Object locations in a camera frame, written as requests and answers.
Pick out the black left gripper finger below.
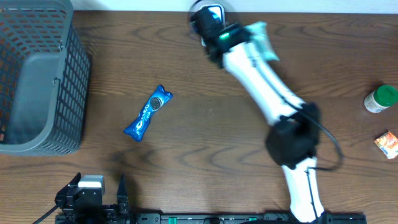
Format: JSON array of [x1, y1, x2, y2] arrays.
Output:
[[116, 174, 128, 204], [64, 172, 81, 190]]

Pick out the blue Oreo cookie pack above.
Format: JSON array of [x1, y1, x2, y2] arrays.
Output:
[[124, 85, 173, 142]]

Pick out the mint green wipes pack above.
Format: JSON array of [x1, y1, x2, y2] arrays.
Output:
[[245, 21, 279, 62]]

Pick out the orange snack packet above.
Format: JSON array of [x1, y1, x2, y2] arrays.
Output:
[[374, 131, 397, 159]]

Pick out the green lid white jar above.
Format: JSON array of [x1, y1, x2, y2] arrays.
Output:
[[364, 85, 397, 113]]

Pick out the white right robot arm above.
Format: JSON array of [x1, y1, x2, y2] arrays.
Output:
[[190, 4, 324, 223]]

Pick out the grey plastic mesh basket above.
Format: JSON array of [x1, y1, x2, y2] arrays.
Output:
[[1, 0, 91, 156]]

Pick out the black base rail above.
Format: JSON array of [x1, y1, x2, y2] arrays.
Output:
[[131, 212, 367, 224]]

